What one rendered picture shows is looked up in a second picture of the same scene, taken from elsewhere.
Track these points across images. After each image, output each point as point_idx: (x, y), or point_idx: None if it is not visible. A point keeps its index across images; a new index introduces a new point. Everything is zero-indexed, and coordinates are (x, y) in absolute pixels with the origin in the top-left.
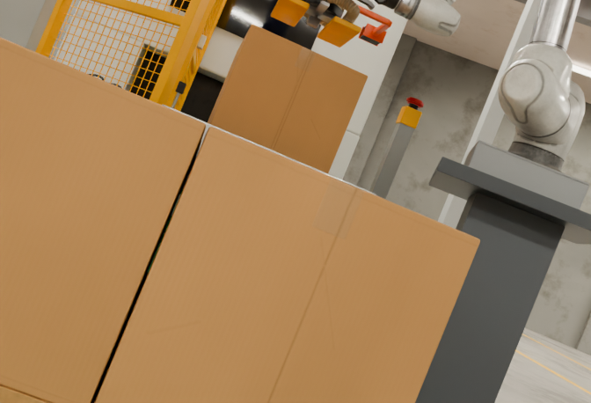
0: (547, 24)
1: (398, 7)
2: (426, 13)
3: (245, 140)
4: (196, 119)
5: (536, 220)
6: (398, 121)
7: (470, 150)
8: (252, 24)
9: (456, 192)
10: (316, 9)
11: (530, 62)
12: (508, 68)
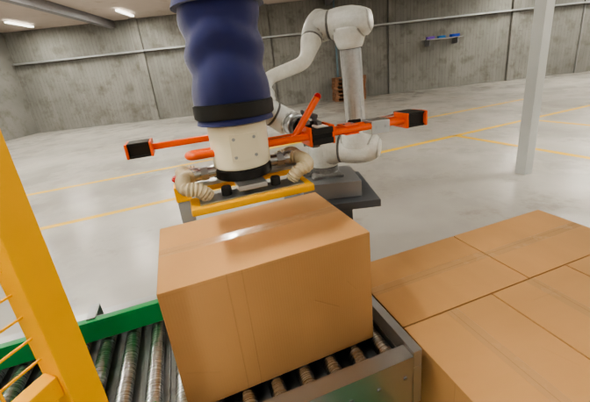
0: (364, 112)
1: None
2: None
3: (372, 296)
4: (399, 325)
5: None
6: (187, 200)
7: (326, 185)
8: (368, 231)
9: None
10: (268, 173)
11: (378, 136)
12: (375, 143)
